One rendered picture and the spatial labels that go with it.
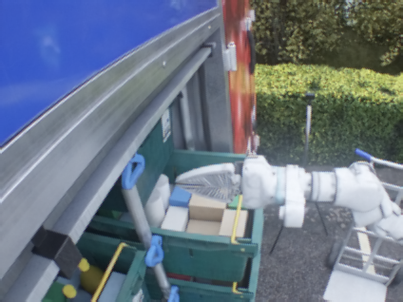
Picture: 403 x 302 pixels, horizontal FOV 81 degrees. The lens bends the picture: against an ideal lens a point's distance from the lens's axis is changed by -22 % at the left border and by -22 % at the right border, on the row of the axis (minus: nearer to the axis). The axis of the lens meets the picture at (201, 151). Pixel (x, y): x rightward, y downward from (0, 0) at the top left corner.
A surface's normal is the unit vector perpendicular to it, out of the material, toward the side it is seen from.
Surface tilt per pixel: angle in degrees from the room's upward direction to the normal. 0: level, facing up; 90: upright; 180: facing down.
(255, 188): 89
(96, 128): 90
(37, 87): 90
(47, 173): 90
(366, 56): 54
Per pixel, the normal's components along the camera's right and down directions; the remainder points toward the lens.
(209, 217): -0.22, 0.54
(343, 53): -0.17, -0.04
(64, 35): 0.97, 0.04
